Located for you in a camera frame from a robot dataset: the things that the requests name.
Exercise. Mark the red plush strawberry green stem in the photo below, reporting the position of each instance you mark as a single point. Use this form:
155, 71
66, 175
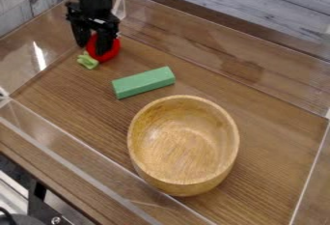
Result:
94, 55

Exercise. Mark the green rectangular block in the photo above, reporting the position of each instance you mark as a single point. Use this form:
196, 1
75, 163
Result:
143, 82

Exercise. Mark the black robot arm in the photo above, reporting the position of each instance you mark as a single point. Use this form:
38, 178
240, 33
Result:
91, 16

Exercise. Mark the wooden bowl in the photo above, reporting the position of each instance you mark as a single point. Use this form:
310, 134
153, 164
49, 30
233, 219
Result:
184, 142

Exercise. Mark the black metal stand base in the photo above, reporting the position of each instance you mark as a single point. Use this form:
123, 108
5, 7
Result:
26, 208

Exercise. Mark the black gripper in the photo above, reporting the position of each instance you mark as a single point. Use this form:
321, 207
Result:
93, 14

